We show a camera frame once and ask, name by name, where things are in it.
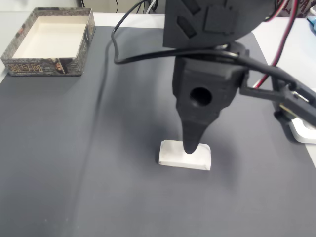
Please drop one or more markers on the light blue object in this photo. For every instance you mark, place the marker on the light blue object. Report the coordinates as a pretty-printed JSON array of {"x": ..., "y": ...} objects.
[{"x": 312, "y": 22}]

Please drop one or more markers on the white tray with round dimples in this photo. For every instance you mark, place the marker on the white tray with round dimples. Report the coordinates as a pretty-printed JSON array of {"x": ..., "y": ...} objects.
[{"x": 306, "y": 133}]

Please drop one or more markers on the open printed cardboard box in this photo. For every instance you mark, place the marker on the open printed cardboard box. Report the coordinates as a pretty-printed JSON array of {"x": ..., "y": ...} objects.
[{"x": 49, "y": 42}]

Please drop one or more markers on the person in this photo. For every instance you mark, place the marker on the person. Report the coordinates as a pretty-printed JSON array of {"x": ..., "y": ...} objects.
[{"x": 302, "y": 10}]

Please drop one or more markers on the white block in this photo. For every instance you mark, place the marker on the white block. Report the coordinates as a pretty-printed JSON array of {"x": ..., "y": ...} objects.
[{"x": 172, "y": 158}]

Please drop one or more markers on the grey table mat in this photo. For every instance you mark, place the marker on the grey table mat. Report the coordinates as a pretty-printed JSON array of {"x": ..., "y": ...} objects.
[{"x": 74, "y": 148}]

